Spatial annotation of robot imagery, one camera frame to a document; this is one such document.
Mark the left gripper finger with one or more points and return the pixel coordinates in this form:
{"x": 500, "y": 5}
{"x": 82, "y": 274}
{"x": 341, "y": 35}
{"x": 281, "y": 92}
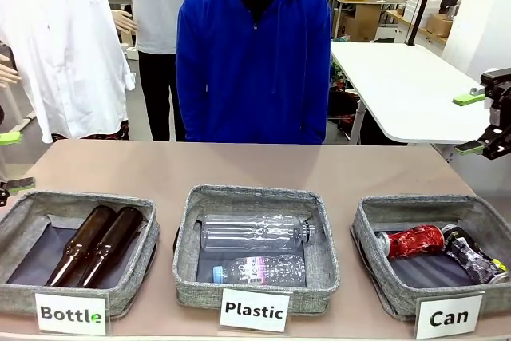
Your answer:
{"x": 20, "y": 184}
{"x": 10, "y": 137}

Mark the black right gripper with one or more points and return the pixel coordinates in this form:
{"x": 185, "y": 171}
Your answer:
{"x": 503, "y": 105}

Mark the brown glass bottle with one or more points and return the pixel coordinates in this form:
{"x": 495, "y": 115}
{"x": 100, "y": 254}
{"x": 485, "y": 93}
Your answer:
{"x": 116, "y": 237}
{"x": 85, "y": 233}

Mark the red crushed can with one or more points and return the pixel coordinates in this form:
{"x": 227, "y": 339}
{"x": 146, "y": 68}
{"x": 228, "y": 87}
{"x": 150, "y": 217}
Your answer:
{"x": 415, "y": 239}

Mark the large clear plastic bottle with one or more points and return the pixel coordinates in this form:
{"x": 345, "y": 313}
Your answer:
{"x": 255, "y": 231}

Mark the small water bottle blue cap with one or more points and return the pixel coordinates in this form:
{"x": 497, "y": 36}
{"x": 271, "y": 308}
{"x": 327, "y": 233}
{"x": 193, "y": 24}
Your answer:
{"x": 271, "y": 269}

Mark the person's left forearm blue sleeve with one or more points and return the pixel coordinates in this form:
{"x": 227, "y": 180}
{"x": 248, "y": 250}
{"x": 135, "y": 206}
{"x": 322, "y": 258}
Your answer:
{"x": 319, "y": 117}

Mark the person's right forearm blue sleeve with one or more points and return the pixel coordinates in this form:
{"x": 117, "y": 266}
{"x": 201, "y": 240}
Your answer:
{"x": 187, "y": 117}

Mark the grey fabric basket for bottles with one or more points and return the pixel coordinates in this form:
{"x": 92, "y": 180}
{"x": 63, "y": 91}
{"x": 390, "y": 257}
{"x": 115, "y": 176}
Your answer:
{"x": 24, "y": 213}

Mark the grey fabric basket for cans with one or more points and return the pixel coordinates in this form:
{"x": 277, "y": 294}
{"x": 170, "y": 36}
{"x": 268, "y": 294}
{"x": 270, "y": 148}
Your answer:
{"x": 415, "y": 211}

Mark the white Can label sign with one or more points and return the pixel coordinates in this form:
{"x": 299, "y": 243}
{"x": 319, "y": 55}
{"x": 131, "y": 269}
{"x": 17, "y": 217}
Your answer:
{"x": 449, "y": 317}

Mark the grey fabric basket for plastic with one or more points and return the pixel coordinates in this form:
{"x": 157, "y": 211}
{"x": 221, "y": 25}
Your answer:
{"x": 255, "y": 201}

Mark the wooden stick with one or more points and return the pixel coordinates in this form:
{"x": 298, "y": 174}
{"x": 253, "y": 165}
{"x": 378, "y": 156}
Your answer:
{"x": 26, "y": 123}

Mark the white table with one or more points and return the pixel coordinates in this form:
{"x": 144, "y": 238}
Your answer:
{"x": 411, "y": 89}

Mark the red patterned cloth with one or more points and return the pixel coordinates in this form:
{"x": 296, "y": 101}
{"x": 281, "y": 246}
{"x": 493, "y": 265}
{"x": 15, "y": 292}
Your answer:
{"x": 104, "y": 133}

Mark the small cardboard box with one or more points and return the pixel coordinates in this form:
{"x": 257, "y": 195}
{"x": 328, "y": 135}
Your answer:
{"x": 439, "y": 24}

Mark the black stand pole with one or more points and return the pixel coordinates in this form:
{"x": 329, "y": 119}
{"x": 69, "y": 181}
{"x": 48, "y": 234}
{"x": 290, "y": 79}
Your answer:
{"x": 420, "y": 1}

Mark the white Bottle label sign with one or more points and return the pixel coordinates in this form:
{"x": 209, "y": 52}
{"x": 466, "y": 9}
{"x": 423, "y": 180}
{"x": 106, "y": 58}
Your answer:
{"x": 72, "y": 313}

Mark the large cardboard box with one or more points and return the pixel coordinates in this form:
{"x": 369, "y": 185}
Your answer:
{"x": 365, "y": 23}

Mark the person in blue hoodie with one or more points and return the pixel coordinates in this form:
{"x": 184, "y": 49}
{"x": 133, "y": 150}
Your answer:
{"x": 251, "y": 77}

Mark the white Plastic label sign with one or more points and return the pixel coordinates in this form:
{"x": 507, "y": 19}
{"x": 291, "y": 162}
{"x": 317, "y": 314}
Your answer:
{"x": 254, "y": 310}

